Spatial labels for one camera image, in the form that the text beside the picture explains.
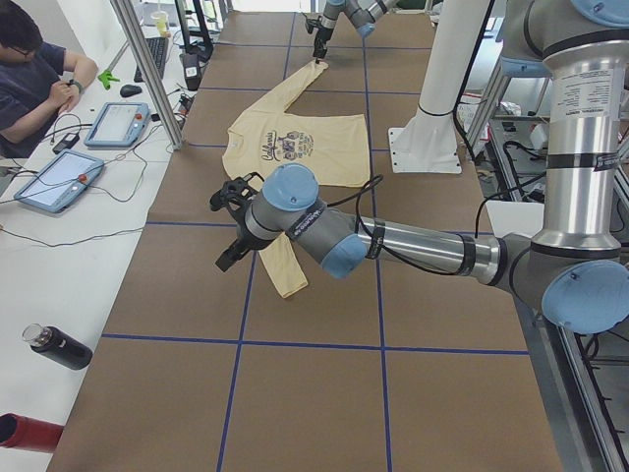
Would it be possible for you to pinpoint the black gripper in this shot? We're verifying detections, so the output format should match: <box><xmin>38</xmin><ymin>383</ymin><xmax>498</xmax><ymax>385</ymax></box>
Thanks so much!
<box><xmin>313</xmin><ymin>15</ymin><xmax>337</xmax><ymax>64</ymax></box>
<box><xmin>215</xmin><ymin>208</ymin><xmax>268</xmax><ymax>269</ymax></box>

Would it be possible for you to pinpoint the cream long-sleeve graphic shirt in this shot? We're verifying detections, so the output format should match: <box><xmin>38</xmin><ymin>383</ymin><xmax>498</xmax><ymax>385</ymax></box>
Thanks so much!
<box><xmin>222</xmin><ymin>60</ymin><xmax>371</xmax><ymax>298</ymax></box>

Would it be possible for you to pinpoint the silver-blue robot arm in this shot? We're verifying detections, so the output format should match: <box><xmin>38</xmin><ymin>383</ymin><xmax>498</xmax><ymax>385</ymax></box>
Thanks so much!
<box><xmin>306</xmin><ymin>0</ymin><xmax>397</xmax><ymax>62</ymax></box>
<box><xmin>210</xmin><ymin>1</ymin><xmax>628</xmax><ymax>334</ymax></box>

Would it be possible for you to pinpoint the black keyboard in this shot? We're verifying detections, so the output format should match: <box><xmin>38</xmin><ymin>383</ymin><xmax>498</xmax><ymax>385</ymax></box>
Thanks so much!
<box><xmin>144</xmin><ymin>36</ymin><xmax>169</xmax><ymax>80</ymax></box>

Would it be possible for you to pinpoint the yellow drink cup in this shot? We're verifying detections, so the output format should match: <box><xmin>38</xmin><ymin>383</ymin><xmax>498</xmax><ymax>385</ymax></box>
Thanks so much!
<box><xmin>150</xmin><ymin>10</ymin><xmax>170</xmax><ymax>37</ymax></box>

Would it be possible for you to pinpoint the far blue teach pendant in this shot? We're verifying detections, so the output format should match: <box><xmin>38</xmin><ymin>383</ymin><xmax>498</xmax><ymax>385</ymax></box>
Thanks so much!
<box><xmin>84</xmin><ymin>102</ymin><xmax>150</xmax><ymax>148</ymax></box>

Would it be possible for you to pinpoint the blue teach pendant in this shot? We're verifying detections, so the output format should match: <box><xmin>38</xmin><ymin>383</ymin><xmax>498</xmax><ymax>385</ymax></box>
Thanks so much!
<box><xmin>14</xmin><ymin>149</ymin><xmax>105</xmax><ymax>213</ymax></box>
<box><xmin>84</xmin><ymin>102</ymin><xmax>150</xmax><ymax>148</ymax></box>

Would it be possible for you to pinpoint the black computer mouse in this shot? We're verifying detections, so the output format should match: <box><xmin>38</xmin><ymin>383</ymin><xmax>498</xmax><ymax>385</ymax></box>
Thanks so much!
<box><xmin>119</xmin><ymin>85</ymin><xmax>143</xmax><ymax>98</ymax></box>

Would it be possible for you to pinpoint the near blue teach pendant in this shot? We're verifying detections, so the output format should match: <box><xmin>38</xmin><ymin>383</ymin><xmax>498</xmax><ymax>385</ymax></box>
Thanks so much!
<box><xmin>14</xmin><ymin>149</ymin><xmax>105</xmax><ymax>213</ymax></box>

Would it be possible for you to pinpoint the black power adapter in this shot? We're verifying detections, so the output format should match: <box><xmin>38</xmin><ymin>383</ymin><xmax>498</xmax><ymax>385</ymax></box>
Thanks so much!
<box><xmin>52</xmin><ymin>133</ymin><xmax>80</xmax><ymax>154</ymax></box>

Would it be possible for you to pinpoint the black water bottle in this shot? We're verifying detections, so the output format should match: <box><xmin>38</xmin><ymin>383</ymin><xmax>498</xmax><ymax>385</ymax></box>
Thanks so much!
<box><xmin>22</xmin><ymin>324</ymin><xmax>92</xmax><ymax>371</ymax></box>

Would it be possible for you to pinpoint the green plastic clamp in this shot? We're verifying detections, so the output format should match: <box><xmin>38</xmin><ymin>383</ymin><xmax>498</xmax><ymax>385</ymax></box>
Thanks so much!
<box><xmin>97</xmin><ymin>69</ymin><xmax>120</xmax><ymax>90</ymax></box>

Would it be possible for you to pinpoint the seated person in navy shirt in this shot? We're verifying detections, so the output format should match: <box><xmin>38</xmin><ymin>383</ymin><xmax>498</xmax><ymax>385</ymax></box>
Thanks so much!
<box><xmin>1</xmin><ymin>1</ymin><xmax>98</xmax><ymax>158</ymax></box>

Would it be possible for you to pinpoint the red cylinder bottle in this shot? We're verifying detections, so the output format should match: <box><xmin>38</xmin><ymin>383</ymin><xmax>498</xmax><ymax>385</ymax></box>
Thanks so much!
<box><xmin>1</xmin><ymin>413</ymin><xmax>64</xmax><ymax>453</ymax></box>

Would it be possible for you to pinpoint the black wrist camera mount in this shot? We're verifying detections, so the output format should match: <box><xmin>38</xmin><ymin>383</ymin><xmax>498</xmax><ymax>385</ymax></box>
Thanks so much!
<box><xmin>209</xmin><ymin>172</ymin><xmax>264</xmax><ymax>216</ymax></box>
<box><xmin>303</xmin><ymin>14</ymin><xmax>320</xmax><ymax>34</ymax></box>

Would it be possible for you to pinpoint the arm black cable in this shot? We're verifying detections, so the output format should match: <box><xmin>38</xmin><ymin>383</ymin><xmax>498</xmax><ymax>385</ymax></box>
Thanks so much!
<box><xmin>321</xmin><ymin>174</ymin><xmax>546</xmax><ymax>274</ymax></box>

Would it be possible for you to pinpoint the white camera pole with base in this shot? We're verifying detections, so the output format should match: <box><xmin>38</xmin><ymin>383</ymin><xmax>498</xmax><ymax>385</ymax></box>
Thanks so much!
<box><xmin>389</xmin><ymin>0</ymin><xmax>493</xmax><ymax>174</ymax></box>

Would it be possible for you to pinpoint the aluminium frame post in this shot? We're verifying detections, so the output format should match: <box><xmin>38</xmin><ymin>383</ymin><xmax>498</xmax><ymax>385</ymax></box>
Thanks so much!
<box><xmin>109</xmin><ymin>0</ymin><xmax>183</xmax><ymax>150</ymax></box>

